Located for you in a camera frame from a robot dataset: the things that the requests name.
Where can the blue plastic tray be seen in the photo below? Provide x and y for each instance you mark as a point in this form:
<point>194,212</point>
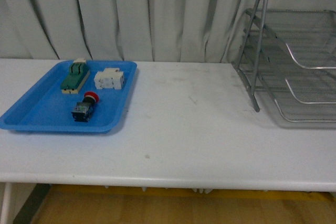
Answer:
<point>44,108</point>

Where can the red emergency stop button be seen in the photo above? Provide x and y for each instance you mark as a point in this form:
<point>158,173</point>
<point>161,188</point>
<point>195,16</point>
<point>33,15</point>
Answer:
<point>83,110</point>

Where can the grey table leg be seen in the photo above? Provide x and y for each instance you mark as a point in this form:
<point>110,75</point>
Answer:
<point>32,204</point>

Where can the green knife switch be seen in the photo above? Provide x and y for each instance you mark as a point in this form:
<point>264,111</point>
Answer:
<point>77,76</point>

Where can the white circuit breaker block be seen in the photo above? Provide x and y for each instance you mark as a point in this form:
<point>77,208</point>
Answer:
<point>110,78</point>

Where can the white pleated curtain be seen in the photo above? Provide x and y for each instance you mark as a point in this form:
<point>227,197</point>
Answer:
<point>144,30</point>

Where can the silver mesh tiered rack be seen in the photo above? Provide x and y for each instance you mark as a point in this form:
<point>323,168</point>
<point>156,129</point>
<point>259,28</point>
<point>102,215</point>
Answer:
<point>289,53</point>

